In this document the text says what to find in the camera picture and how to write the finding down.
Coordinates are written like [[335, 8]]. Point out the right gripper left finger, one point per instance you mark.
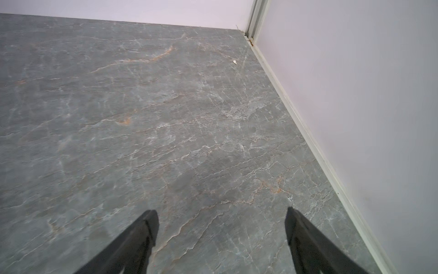
[[129, 253]]

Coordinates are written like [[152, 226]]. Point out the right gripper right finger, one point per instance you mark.
[[312, 252]]

